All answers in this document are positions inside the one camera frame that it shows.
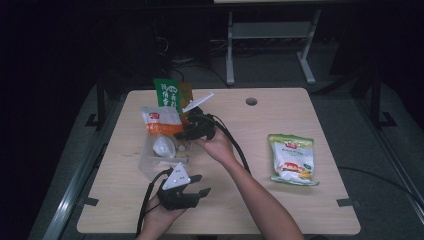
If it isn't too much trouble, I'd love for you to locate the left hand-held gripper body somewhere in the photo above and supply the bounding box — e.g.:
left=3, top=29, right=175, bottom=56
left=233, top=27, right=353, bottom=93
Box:
left=156, top=162, right=202, bottom=212

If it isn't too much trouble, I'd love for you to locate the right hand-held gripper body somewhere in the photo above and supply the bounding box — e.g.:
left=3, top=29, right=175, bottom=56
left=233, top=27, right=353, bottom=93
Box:
left=181, top=91, right=218, bottom=141

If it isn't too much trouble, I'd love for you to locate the white and orange food packet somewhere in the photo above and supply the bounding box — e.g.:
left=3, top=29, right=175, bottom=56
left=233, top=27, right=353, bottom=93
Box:
left=140, top=105, right=185, bottom=160

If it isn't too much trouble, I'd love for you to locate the green and red food packet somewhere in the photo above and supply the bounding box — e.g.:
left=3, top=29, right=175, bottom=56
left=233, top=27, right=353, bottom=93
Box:
left=152, top=77, right=195, bottom=117

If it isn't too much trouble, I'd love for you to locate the clear plastic container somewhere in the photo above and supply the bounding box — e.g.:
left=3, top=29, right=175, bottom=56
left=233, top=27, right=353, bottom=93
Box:
left=137, top=112, right=195, bottom=180

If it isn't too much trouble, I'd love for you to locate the person's right hand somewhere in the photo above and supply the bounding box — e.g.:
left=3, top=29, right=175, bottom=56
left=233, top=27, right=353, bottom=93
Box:
left=194, top=127, right=236, bottom=165

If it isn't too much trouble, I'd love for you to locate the person's left hand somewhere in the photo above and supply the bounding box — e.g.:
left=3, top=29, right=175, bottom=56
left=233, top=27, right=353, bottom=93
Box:
left=135, top=195, right=187, bottom=240

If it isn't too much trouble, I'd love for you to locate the black metal stand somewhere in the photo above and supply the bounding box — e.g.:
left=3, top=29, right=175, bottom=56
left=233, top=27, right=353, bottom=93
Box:
left=84, top=75, right=108, bottom=132
left=369, top=69, right=398, bottom=130

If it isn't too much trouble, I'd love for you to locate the white and green food packet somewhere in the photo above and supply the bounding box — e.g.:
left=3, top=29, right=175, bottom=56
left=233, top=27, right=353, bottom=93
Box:
left=267, top=133, right=321, bottom=187

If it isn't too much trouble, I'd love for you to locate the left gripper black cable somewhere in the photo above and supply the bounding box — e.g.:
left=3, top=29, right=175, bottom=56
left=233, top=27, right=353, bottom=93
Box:
left=134, top=168, right=175, bottom=236

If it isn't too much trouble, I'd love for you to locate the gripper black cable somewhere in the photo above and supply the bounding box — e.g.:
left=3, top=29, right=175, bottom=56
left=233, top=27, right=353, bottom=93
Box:
left=134, top=168, right=175, bottom=236
left=206, top=113, right=252, bottom=175

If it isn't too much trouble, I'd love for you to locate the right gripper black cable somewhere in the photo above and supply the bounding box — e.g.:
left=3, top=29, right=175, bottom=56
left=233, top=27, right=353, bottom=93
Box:
left=206, top=113, right=252, bottom=175

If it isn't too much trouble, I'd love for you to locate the black floor cables bundle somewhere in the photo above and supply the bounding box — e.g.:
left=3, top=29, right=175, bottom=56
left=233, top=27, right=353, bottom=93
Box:
left=162, top=36, right=232, bottom=90

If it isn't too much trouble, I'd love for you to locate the aluminium rail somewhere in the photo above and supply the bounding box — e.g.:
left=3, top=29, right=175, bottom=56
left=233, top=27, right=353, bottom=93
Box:
left=42, top=95, right=128, bottom=240
left=352, top=95, right=424, bottom=216

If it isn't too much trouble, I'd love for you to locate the white metal stand frame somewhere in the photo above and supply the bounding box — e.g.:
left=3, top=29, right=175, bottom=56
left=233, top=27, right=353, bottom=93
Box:
left=225, top=8, right=323, bottom=86

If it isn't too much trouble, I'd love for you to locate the black cable on floor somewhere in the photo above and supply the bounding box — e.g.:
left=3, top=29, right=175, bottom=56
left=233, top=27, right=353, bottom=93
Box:
left=337, top=165, right=424, bottom=205

